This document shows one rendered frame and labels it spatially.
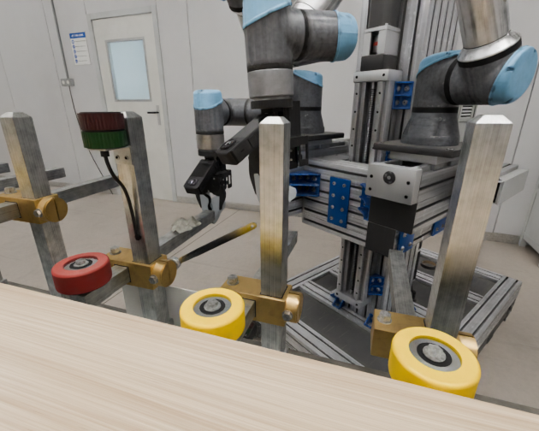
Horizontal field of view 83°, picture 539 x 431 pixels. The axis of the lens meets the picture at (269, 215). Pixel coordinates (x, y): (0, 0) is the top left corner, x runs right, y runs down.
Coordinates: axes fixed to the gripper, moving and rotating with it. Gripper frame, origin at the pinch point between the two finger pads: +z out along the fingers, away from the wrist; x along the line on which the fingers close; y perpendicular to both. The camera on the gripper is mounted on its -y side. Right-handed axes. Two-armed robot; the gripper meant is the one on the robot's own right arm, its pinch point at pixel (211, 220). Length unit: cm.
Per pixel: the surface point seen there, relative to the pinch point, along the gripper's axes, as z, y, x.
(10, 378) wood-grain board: -7, -60, -12
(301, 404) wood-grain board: -7, -55, -38
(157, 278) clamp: -2.2, -34.6, -7.8
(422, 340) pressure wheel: -8, -44, -49
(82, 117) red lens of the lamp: -29.9, -39.9, -3.6
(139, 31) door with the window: -108, 240, 209
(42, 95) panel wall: -45, 247, 382
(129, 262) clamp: -4.4, -34.4, -1.7
